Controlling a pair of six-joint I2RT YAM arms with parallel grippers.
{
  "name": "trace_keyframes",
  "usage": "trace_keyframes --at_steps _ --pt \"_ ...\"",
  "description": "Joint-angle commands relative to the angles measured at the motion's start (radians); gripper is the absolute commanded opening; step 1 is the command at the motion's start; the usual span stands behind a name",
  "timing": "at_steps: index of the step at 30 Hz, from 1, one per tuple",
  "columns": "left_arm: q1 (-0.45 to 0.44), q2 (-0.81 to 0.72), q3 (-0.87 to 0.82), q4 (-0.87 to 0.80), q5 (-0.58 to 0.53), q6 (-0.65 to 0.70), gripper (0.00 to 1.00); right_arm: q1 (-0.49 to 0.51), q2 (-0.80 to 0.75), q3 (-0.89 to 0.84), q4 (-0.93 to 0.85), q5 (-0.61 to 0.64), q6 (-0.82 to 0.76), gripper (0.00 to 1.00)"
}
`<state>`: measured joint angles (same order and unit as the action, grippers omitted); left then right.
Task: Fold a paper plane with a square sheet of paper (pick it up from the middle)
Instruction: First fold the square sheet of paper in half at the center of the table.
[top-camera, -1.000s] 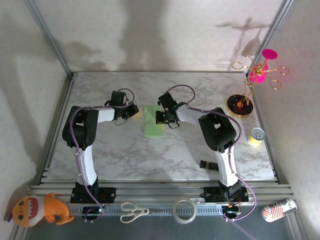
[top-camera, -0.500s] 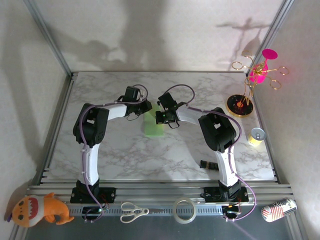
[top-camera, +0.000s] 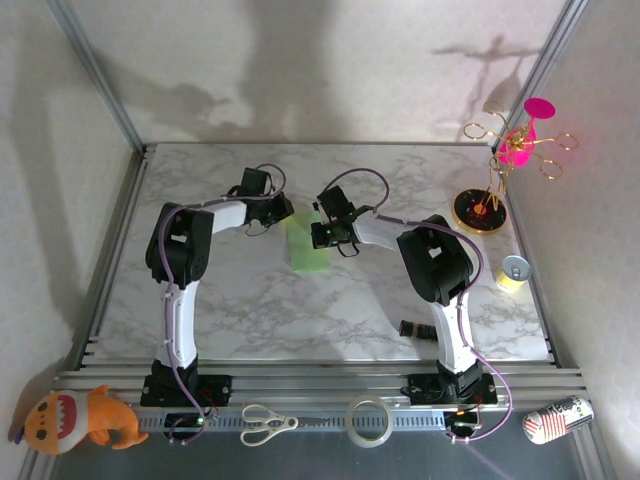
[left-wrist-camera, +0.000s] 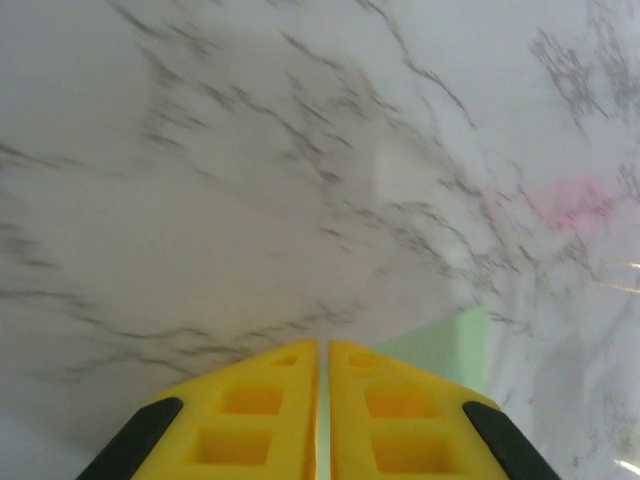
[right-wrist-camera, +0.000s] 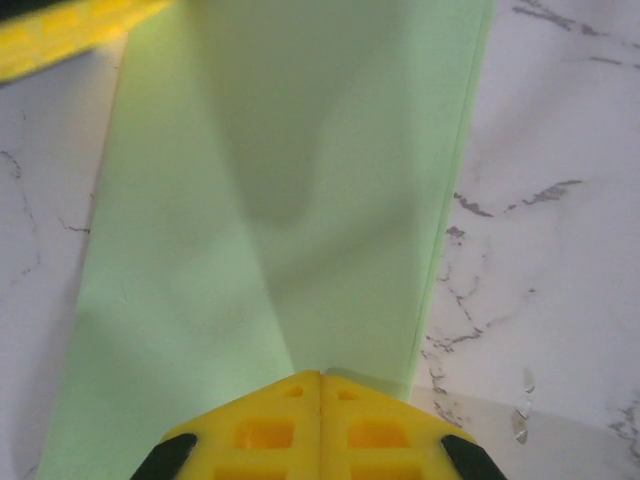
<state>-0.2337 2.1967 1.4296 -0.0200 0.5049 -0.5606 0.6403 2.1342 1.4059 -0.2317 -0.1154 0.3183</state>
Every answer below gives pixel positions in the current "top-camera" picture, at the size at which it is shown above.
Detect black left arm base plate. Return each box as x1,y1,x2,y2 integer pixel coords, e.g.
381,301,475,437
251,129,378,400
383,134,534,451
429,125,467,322
139,372,234,407

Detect gold wire cup stand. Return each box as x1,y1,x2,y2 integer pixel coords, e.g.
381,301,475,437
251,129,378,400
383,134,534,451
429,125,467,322
451,99,581,236

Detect aluminium table side rail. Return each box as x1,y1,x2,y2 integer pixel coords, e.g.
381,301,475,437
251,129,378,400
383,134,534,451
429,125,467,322
487,142,559,366
73,143,151,371

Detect green cloth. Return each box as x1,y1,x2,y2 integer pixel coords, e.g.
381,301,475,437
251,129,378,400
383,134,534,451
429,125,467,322
283,210,334,275

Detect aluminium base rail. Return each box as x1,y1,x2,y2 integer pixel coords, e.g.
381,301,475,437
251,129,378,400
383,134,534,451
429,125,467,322
52,360,589,416

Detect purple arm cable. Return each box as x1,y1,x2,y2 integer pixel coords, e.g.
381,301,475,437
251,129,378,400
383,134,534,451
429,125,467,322
317,168,514,446
157,163,289,447

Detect aluminium frame strut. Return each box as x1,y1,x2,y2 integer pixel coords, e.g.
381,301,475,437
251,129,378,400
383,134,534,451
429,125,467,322
19,447,57,480
572,429,619,480

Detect red white striped can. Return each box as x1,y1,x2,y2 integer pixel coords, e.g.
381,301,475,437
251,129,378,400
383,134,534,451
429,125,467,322
522,394,596,446

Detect white handled scissors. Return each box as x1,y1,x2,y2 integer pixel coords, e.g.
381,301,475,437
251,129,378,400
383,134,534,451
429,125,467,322
239,403,331,447

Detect orange shark plush toy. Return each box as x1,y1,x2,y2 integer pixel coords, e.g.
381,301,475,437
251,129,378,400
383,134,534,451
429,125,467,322
8,383,150,456

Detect small black cylindrical bottle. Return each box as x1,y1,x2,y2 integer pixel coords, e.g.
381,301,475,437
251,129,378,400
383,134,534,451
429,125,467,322
398,318,440,344

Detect pink plastic wine glass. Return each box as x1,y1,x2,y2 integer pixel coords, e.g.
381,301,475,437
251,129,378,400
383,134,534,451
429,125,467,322
497,97,557,169

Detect grey perforated cable tray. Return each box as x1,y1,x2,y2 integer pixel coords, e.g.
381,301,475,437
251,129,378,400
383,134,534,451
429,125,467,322
134,409,451,431

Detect aluminium frame post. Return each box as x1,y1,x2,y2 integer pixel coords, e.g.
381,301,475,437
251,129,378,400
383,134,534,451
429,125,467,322
47,0,146,151
492,0,586,151

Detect clear tape roll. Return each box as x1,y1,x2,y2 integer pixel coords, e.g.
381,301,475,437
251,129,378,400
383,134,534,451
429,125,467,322
345,393,394,449

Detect black controller board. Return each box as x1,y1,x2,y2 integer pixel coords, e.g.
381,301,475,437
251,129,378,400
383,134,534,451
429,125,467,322
443,408,484,436
163,410,221,436

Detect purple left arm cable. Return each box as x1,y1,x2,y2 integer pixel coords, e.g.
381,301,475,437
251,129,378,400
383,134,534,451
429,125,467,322
157,163,289,447

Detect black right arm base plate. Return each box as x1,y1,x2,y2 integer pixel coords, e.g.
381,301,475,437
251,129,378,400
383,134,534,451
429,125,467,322
399,372,499,406

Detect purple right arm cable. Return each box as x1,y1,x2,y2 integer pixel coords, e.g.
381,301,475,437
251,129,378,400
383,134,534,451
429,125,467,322
317,168,514,446

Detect yellow drink can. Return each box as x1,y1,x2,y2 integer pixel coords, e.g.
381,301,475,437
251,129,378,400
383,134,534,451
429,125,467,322
495,254,530,294

